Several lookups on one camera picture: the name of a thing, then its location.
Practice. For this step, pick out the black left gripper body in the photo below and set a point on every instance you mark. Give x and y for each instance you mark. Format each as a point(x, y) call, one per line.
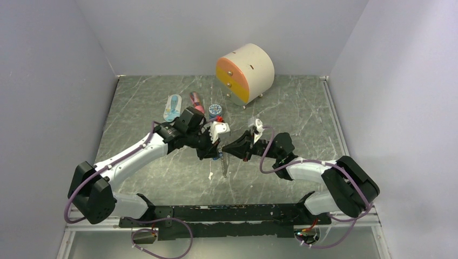
point(201, 142)

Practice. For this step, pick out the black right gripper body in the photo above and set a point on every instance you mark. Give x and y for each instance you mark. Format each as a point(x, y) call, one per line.
point(260, 148)

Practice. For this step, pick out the blue plastic key tag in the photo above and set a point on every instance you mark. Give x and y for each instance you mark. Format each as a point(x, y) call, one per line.
point(220, 155)

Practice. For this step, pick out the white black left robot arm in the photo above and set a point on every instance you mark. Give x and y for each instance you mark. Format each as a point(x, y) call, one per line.
point(91, 196)

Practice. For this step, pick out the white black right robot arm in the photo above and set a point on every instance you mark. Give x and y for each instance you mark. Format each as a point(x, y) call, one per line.
point(348, 188)

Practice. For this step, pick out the light blue oval case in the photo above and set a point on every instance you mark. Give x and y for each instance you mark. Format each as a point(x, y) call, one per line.
point(172, 108)

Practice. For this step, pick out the blue round tin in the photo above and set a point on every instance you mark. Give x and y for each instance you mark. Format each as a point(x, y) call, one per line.
point(215, 110)

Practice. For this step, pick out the pink marker tube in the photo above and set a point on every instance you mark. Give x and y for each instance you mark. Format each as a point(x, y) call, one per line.
point(196, 102)

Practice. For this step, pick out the beige round drawer cabinet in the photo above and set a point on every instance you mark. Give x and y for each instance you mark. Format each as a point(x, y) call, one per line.
point(245, 74)

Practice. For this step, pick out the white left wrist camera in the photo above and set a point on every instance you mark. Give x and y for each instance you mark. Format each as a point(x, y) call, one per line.
point(218, 129)

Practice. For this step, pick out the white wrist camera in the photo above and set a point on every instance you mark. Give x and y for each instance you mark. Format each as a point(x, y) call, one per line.
point(218, 129)
point(256, 128)

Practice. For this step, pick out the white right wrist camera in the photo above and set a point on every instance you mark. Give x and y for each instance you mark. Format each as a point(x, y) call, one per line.
point(256, 128)

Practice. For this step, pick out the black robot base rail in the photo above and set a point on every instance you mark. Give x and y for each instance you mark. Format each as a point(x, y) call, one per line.
point(200, 221)

